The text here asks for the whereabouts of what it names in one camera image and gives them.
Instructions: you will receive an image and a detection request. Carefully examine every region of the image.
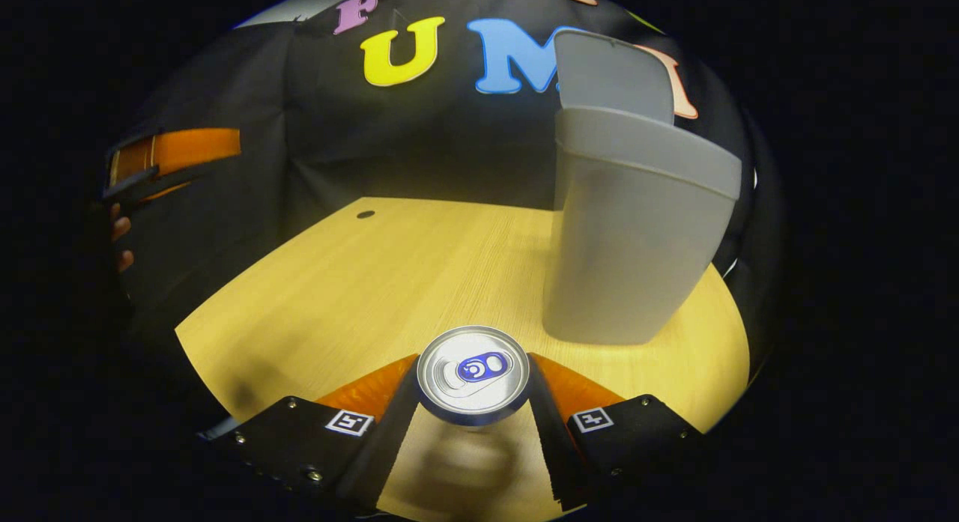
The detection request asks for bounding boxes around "white desktop garbage bin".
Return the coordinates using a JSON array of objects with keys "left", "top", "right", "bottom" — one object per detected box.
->
[{"left": 543, "top": 29, "right": 742, "bottom": 347}]

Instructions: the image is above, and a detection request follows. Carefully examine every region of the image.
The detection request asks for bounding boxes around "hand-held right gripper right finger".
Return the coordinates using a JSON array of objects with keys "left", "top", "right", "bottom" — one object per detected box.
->
[{"left": 528, "top": 353, "right": 705, "bottom": 512}]

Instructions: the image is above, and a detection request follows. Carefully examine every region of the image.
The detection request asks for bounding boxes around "silver pop can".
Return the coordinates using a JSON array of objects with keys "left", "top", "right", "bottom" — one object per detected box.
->
[{"left": 417, "top": 326, "right": 531, "bottom": 427}]

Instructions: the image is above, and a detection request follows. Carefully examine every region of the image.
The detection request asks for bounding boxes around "wooden desktop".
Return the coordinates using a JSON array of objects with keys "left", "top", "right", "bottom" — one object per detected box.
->
[{"left": 175, "top": 198, "right": 750, "bottom": 522}]

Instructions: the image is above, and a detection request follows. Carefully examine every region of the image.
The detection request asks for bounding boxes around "black backdrop cloth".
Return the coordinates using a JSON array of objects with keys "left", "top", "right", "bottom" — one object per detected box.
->
[{"left": 105, "top": 0, "right": 784, "bottom": 373}]

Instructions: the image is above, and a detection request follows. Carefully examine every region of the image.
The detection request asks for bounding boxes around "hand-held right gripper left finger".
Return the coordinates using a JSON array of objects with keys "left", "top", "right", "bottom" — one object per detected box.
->
[{"left": 199, "top": 353, "right": 419, "bottom": 512}]

